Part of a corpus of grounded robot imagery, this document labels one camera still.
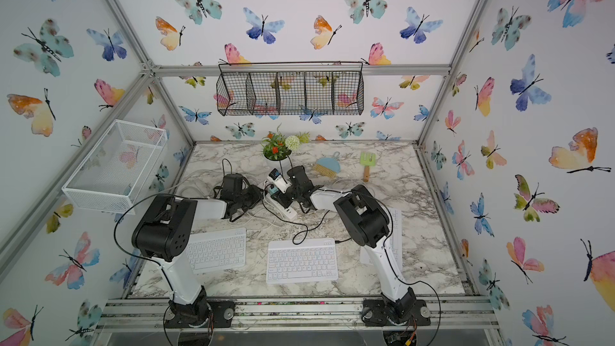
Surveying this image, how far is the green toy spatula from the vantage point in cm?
110

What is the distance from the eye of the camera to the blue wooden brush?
3.61ft

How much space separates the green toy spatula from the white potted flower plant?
33 cm

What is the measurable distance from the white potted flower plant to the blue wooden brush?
17 centimetres

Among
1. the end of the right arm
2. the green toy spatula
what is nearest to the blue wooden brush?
the green toy spatula

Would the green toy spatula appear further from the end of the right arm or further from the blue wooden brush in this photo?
the end of the right arm

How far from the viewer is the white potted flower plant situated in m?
1.00

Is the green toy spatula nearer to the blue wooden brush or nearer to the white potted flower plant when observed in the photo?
the blue wooden brush

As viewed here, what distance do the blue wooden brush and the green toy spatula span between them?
0.38ft

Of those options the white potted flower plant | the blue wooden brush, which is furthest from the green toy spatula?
the white potted flower plant

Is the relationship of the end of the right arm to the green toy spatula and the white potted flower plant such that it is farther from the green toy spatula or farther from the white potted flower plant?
the green toy spatula
